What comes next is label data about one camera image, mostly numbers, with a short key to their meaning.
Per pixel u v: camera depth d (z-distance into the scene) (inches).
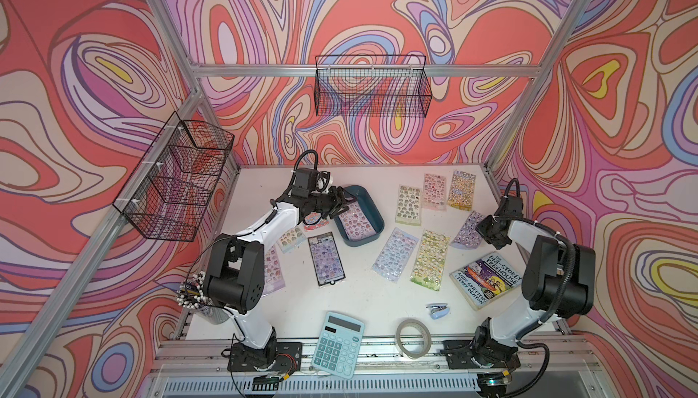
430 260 36.1
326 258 36.7
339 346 29.0
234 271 18.9
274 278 34.8
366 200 41.9
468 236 37.9
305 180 28.3
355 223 39.9
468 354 28.8
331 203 30.8
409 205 42.1
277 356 28.5
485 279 33.7
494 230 29.5
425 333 29.5
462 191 43.8
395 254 36.7
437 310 31.7
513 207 30.5
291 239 38.4
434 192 43.7
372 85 37.7
